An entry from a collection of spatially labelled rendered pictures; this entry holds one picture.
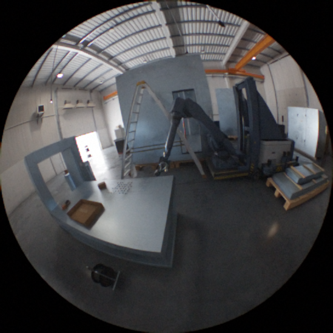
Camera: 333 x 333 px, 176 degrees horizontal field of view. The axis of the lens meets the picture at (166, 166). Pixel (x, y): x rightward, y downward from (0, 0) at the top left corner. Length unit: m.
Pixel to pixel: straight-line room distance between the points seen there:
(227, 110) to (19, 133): 13.87
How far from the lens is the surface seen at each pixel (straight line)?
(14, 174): 9.97
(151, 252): 0.74
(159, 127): 3.02
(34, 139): 10.37
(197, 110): 1.83
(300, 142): 6.67
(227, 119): 6.80
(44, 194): 2.21
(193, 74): 3.20
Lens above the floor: 1.30
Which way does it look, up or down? 23 degrees down
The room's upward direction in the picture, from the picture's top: 11 degrees counter-clockwise
